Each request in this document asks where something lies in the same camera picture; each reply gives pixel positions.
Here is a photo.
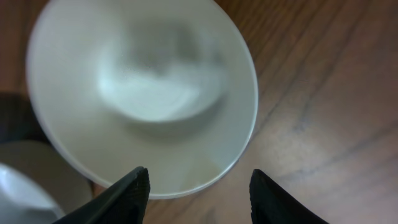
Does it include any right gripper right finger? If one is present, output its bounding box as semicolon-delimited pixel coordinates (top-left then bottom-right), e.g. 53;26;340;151
249;169;326;224

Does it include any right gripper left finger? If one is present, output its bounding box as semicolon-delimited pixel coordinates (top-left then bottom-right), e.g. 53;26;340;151
54;167;150;224

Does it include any grey plastic bowl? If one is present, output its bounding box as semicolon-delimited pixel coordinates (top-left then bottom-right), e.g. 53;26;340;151
1;141;93;223

